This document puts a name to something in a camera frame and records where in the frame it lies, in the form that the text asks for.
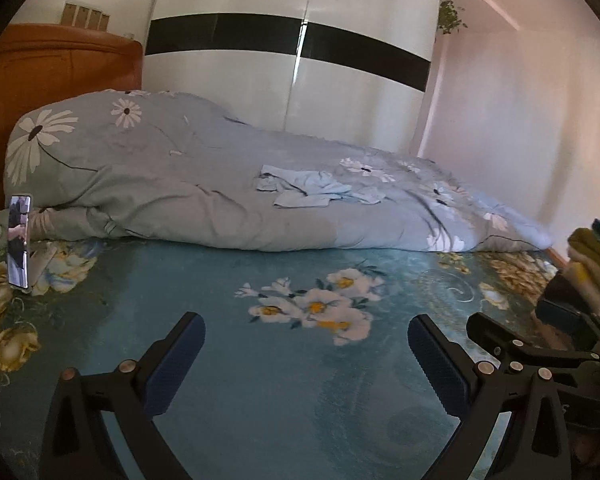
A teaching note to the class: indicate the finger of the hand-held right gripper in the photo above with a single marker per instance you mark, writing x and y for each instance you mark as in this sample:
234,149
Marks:
562,312
500,337

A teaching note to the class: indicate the grey blue floral quilt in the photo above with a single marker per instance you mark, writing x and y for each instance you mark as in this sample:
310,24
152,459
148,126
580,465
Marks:
180,185

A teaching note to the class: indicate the white wardrobe with black band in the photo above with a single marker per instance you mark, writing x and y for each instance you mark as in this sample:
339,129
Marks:
230,85

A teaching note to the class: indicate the green potted plant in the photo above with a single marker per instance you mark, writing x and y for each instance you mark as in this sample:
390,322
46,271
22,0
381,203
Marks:
450,17

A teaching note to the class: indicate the orange wooden headboard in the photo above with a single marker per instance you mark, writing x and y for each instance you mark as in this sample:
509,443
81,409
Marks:
55,75

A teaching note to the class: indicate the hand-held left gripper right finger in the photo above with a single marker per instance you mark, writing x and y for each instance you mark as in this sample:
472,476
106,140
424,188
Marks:
437,360

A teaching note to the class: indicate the smartphone with lit screen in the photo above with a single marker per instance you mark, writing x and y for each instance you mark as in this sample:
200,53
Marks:
19,240

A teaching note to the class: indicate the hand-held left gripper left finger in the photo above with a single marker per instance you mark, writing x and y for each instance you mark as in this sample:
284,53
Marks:
177,355

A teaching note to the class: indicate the pile of yellow green clothes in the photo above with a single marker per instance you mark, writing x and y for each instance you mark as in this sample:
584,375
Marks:
592,255

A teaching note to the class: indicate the teal floral bed sheet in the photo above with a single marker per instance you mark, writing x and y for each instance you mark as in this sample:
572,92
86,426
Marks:
280,385

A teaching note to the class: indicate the grey green pillow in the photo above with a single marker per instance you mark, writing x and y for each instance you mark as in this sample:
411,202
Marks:
0,232

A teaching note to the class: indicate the light blue pants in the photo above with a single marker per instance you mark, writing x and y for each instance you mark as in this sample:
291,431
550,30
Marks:
310,185

